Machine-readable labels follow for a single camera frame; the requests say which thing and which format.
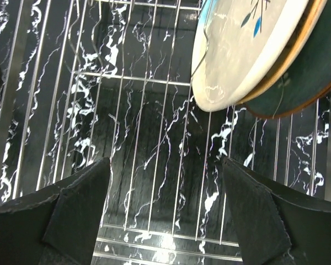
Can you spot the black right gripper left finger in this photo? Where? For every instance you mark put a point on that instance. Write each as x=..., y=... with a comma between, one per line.
x=57, y=224

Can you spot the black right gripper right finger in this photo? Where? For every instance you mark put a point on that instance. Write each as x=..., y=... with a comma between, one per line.
x=276, y=224

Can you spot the blue glazed plate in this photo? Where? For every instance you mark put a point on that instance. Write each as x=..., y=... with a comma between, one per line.
x=302, y=73

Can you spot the cream plate with sprig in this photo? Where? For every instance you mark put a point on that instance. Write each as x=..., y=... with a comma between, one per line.
x=236, y=44

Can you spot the metal wire dish rack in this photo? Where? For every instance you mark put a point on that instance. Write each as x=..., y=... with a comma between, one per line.
x=82, y=80

